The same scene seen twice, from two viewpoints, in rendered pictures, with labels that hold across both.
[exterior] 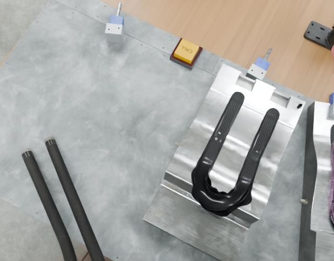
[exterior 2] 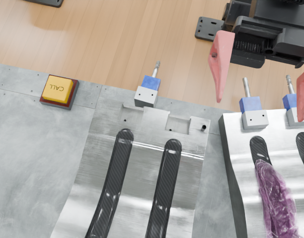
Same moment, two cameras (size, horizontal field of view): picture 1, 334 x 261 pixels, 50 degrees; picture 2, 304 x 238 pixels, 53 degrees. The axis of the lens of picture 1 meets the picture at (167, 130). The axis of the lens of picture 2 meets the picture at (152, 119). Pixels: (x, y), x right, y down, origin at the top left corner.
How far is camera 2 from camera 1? 0.44 m
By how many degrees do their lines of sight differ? 3
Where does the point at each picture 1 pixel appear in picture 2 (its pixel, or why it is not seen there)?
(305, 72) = (206, 78)
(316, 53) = not seen: hidden behind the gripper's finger
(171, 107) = (53, 164)
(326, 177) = (258, 216)
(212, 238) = not seen: outside the picture
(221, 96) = (104, 140)
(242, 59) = (129, 81)
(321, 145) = (243, 169)
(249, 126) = (146, 170)
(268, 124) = (170, 161)
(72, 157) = not seen: outside the picture
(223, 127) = (114, 180)
